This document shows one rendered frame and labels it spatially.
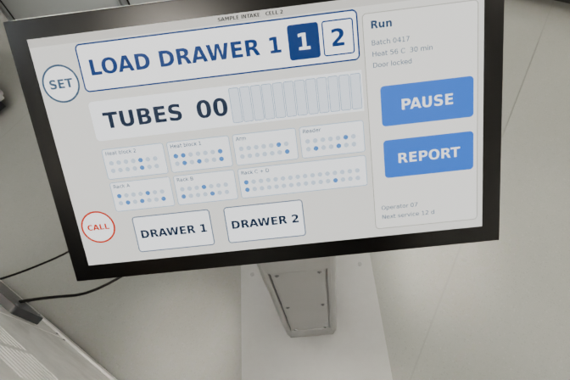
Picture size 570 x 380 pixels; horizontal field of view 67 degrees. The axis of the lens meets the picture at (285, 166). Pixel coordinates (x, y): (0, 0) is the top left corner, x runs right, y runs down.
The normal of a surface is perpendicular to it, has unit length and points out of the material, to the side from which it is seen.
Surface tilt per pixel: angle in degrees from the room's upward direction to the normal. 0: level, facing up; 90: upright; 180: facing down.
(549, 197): 0
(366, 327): 5
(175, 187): 50
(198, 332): 0
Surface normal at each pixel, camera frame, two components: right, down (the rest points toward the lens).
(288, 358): -0.10, -0.51
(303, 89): -0.02, 0.28
